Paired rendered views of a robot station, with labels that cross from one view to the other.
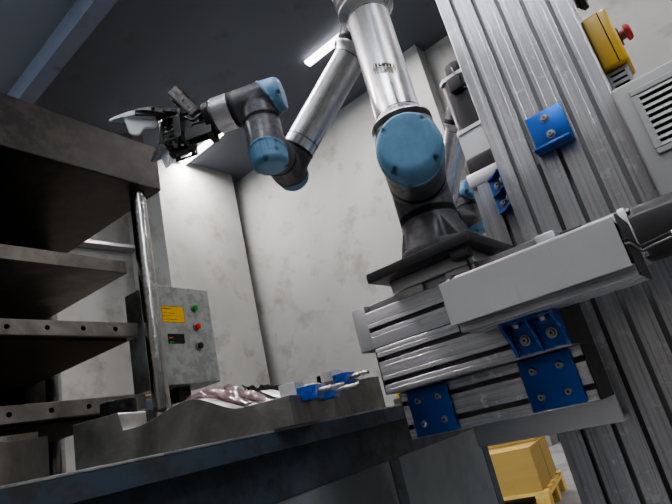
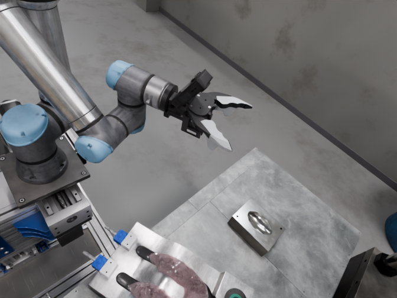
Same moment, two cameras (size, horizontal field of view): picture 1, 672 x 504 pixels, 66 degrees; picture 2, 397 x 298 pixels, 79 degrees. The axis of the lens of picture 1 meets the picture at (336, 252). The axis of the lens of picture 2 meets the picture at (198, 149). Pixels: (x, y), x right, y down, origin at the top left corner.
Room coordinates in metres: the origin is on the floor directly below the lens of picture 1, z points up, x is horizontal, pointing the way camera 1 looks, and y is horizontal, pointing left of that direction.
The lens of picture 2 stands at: (1.40, 0.30, 1.81)
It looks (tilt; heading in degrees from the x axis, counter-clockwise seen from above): 48 degrees down; 180
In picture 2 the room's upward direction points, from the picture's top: 18 degrees clockwise
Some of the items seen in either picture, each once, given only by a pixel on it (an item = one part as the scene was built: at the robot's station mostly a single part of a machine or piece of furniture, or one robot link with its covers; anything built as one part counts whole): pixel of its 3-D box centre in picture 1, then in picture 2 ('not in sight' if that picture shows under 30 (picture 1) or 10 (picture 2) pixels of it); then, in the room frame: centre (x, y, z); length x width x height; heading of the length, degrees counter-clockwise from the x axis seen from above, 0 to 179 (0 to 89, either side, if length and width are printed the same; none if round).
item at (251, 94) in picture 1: (258, 102); (132, 82); (0.91, 0.08, 1.43); 0.11 x 0.08 x 0.09; 80
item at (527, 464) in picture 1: (471, 462); not in sight; (4.23, -0.61, 0.33); 1.19 x 0.91 x 0.67; 53
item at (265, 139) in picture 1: (269, 147); (128, 115); (0.93, 0.08, 1.34); 0.11 x 0.08 x 0.11; 170
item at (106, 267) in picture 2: (331, 391); (98, 262); (1.19, 0.08, 0.85); 0.13 x 0.05 x 0.05; 76
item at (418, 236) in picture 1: (434, 236); (39, 156); (1.00, -0.20, 1.09); 0.15 x 0.15 x 0.10
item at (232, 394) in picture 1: (210, 401); (172, 287); (1.20, 0.36, 0.90); 0.26 x 0.18 x 0.08; 76
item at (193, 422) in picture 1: (210, 421); (172, 288); (1.19, 0.36, 0.85); 0.50 x 0.26 x 0.11; 76
